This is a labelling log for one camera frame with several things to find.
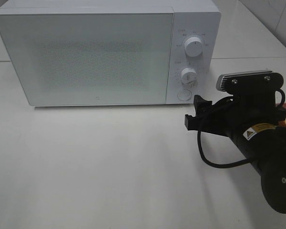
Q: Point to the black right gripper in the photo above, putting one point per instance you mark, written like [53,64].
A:
[237,116]

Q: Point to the round white door release button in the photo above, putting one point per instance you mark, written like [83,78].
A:
[184,95]

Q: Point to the white microwave door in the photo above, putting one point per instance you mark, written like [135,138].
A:
[83,59]

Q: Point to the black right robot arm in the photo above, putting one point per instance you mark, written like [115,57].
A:
[266,152]

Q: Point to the lower white microwave knob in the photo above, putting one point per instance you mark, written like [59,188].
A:
[188,75]

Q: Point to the white microwave knob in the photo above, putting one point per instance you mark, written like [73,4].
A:
[193,46]
[188,75]

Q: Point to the upper white microwave knob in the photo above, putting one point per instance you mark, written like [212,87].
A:
[193,46]

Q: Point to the white microwave oven body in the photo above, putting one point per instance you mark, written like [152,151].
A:
[190,18]

